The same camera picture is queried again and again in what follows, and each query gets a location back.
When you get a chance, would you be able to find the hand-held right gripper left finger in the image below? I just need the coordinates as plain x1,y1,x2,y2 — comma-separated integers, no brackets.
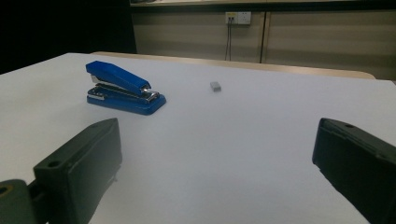
33,117,123,224

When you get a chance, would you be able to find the black curtain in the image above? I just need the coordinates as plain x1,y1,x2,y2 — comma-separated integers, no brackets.
0,0,137,76

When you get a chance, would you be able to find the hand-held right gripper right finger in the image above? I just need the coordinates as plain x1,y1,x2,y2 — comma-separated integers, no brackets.
312,117,396,224

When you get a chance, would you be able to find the blue stapler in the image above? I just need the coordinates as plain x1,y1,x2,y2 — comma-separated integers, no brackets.
85,60,167,117

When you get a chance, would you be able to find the black wall cable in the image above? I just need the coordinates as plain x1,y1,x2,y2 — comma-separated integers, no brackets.
229,18,234,62
224,18,231,62

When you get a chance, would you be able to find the white wall socket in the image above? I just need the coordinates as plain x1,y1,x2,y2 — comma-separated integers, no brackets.
225,11,252,25

